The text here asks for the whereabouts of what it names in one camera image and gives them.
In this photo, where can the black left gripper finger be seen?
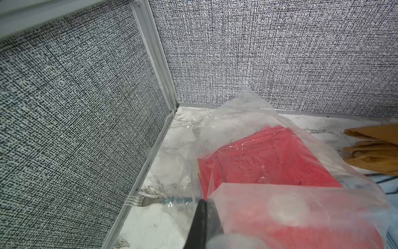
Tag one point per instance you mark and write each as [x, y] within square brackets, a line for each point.
[205, 226]

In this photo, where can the red garment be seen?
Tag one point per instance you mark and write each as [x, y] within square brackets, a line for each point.
[267, 162]

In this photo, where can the clear plastic vacuum bag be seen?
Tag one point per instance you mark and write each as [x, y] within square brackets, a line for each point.
[264, 174]

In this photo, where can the brown garment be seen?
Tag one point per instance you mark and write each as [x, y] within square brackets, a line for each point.
[376, 150]

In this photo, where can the light blue trousers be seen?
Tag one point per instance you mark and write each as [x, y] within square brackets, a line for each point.
[389, 184]

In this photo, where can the white vacuum bag valve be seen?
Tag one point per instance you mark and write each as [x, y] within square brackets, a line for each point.
[288, 210]

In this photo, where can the pink handled fork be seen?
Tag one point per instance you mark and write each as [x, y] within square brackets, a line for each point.
[143, 201]

